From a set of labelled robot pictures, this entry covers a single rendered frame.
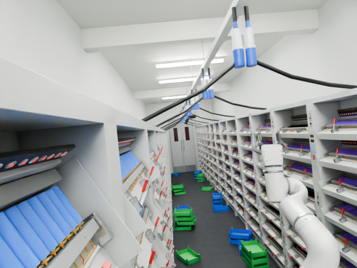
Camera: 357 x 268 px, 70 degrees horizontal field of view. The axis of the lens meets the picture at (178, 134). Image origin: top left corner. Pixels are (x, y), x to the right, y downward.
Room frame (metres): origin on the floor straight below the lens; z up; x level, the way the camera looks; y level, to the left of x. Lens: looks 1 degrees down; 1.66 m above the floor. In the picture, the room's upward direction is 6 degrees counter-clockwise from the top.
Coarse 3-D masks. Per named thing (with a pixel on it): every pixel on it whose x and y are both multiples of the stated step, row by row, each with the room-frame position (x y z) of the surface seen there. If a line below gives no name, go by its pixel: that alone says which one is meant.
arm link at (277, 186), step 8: (272, 176) 1.14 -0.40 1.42; (280, 176) 1.14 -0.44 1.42; (272, 184) 1.13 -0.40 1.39; (280, 184) 1.13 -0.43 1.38; (288, 184) 1.13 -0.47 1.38; (272, 192) 1.13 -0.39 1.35; (280, 192) 1.12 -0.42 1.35; (288, 192) 1.14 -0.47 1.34; (272, 200) 1.12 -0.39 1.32; (280, 200) 1.11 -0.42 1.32
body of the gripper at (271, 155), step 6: (264, 150) 1.18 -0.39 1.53; (270, 150) 1.18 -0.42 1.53; (276, 150) 1.18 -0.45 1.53; (282, 150) 1.19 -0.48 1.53; (264, 156) 1.17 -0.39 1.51; (270, 156) 1.17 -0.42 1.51; (276, 156) 1.17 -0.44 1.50; (282, 156) 1.18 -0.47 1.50; (264, 162) 1.17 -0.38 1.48; (270, 162) 1.16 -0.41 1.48; (276, 162) 1.17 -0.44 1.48; (282, 162) 1.17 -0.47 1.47
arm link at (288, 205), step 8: (296, 184) 1.12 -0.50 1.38; (296, 192) 1.11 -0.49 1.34; (304, 192) 1.04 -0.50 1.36; (288, 200) 0.99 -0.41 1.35; (296, 200) 0.98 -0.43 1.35; (304, 200) 1.03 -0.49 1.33; (280, 208) 1.02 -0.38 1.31; (288, 208) 0.97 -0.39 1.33; (296, 208) 0.94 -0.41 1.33; (304, 208) 0.93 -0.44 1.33; (288, 216) 0.95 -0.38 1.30; (296, 216) 0.91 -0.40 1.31
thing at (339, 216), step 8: (336, 200) 1.86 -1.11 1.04; (328, 208) 1.85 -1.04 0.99; (336, 208) 1.81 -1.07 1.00; (344, 208) 1.67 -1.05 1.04; (352, 208) 1.73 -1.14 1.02; (328, 216) 1.80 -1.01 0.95; (336, 216) 1.76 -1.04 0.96; (344, 216) 1.68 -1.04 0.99; (352, 216) 1.64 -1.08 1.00; (336, 224) 1.73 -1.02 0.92; (344, 224) 1.64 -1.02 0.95; (352, 224) 1.61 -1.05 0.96; (352, 232) 1.58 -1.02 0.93
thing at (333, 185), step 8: (328, 176) 1.86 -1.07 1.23; (336, 176) 1.86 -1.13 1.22; (344, 176) 1.81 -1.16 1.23; (352, 176) 1.75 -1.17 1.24; (320, 184) 1.85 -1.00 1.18; (328, 184) 1.84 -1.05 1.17; (336, 184) 1.77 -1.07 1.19; (344, 184) 1.70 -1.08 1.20; (352, 184) 1.66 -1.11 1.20; (328, 192) 1.78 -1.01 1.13; (336, 192) 1.69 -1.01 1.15; (344, 192) 1.64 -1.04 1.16; (352, 192) 1.60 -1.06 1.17; (344, 200) 1.63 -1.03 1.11; (352, 200) 1.54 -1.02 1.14
